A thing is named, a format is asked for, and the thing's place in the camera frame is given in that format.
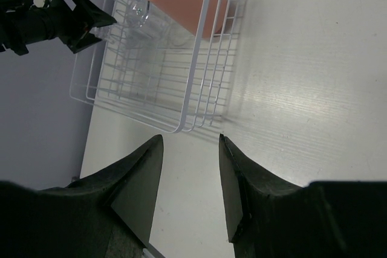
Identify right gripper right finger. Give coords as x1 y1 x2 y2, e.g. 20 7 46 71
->
219 135 386 257

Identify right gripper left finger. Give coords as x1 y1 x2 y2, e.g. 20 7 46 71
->
1 135 164 257

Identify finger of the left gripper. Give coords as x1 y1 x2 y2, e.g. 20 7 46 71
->
67 33 102 54
72 0 117 28

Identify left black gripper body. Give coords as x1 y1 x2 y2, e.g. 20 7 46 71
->
43 0 79 47

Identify large clear faceted glass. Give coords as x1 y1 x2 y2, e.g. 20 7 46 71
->
126 0 169 39

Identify pink plastic cup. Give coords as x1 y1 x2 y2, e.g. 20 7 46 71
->
148 0 236 40

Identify small clear glass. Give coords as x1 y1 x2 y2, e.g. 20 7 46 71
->
91 25 117 44

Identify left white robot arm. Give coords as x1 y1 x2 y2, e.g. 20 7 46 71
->
1 0 117 56

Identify white wire dish rack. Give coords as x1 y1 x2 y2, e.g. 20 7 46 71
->
70 0 246 133

